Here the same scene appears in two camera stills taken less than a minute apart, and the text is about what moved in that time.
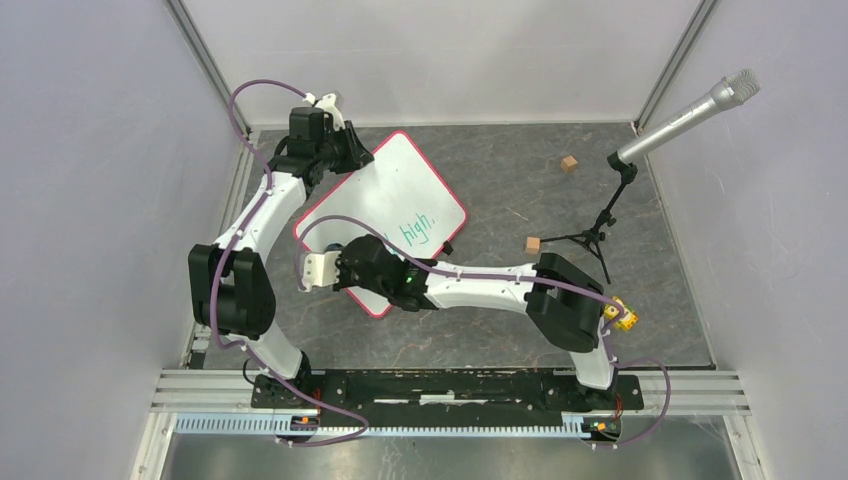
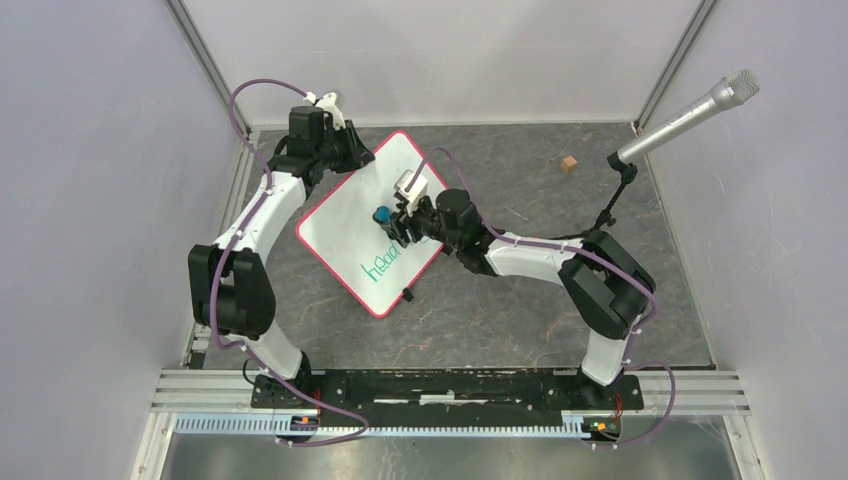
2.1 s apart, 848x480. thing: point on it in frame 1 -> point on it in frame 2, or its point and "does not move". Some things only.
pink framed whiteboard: x=404 y=194 does not move
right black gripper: x=343 y=284 -> x=399 y=223
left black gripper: x=358 y=155 does not move
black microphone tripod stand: x=590 y=239 does not move
